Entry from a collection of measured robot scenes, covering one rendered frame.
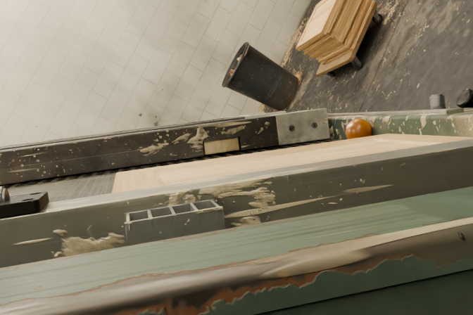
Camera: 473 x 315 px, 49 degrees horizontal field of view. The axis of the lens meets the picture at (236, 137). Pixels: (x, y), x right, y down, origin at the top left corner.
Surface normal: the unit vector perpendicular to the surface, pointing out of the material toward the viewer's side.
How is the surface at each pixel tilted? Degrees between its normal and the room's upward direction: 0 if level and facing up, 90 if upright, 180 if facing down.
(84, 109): 90
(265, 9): 90
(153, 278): 55
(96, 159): 90
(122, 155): 90
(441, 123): 35
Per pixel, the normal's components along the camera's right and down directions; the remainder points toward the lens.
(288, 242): -0.12, -0.99
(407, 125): -0.97, 0.13
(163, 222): 0.21, 0.00
